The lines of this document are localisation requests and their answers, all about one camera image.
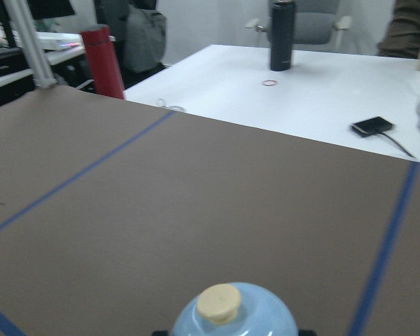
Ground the light blue call bell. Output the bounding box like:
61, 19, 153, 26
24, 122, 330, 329
171, 282, 298, 335

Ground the blue tape strip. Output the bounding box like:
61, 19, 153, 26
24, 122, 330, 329
0, 109, 178, 231
346, 162, 420, 336

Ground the red rubber band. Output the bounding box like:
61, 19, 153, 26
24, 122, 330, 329
262, 80, 278, 87

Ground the brown paper table mat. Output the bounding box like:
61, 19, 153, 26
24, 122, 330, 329
0, 87, 420, 335

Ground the red thermos bottle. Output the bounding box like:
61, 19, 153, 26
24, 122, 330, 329
80, 24, 125, 99

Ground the grey backpack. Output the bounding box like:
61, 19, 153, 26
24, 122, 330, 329
119, 1, 167, 73

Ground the black thermos bottle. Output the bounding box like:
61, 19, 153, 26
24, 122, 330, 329
269, 1, 296, 71

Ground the small black box device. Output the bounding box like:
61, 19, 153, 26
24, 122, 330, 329
350, 116, 394, 137

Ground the grey office chair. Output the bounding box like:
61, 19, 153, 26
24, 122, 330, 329
244, 1, 351, 53

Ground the black thin cable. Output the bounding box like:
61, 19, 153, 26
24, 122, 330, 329
381, 131, 417, 159

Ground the aluminium frame post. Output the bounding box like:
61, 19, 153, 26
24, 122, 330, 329
4, 0, 57, 89

